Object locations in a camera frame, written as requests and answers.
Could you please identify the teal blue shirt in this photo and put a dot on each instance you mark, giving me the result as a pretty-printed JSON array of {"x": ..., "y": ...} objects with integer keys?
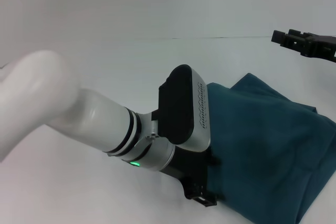
[{"x": 262, "y": 142}]

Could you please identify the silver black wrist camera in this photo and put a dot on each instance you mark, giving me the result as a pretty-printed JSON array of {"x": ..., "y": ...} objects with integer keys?
[{"x": 189, "y": 108}]

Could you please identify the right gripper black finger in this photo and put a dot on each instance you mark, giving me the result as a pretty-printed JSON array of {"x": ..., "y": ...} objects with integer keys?
[
  {"x": 287, "y": 41},
  {"x": 298, "y": 33}
]

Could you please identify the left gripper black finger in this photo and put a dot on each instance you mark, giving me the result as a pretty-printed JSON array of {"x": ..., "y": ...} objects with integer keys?
[
  {"x": 215, "y": 161},
  {"x": 204, "y": 199}
]

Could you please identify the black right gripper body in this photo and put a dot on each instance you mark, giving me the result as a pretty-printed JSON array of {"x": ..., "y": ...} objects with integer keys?
[{"x": 323, "y": 47}]

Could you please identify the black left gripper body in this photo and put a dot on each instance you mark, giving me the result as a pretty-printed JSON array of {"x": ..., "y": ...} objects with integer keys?
[{"x": 189, "y": 169}]

